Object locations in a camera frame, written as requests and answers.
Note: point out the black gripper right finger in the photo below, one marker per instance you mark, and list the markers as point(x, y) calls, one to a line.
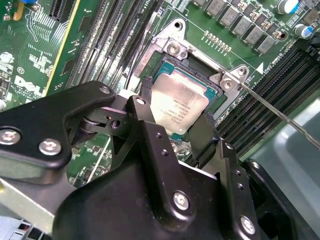
point(202, 140)

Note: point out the silver CPU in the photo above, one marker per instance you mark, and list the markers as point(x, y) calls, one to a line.
point(180, 105)

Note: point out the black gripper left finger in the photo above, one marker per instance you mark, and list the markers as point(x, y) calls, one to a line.
point(37, 125)

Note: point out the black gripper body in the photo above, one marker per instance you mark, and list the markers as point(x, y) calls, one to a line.
point(112, 205)

